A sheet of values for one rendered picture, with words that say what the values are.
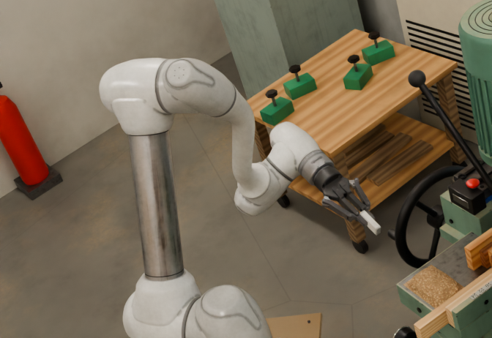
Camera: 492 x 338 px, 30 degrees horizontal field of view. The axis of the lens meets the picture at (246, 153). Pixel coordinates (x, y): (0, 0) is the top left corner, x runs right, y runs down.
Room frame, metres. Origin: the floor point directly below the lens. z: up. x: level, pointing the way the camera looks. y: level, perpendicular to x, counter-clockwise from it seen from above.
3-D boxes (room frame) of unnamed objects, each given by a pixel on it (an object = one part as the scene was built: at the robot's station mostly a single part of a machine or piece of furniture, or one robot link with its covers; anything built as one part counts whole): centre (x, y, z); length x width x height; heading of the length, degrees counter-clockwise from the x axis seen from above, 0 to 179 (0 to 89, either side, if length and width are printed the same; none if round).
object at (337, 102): (3.01, -0.44, 0.32); 0.66 x 0.57 x 0.64; 116
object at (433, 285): (1.46, -0.30, 0.91); 0.12 x 0.09 x 0.03; 21
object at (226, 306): (1.68, 0.18, 0.78); 0.18 x 0.16 x 0.22; 55
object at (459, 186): (1.65, -0.49, 0.99); 0.13 x 0.11 x 0.06; 111
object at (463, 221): (1.65, -0.49, 0.91); 0.15 x 0.14 x 0.09; 111
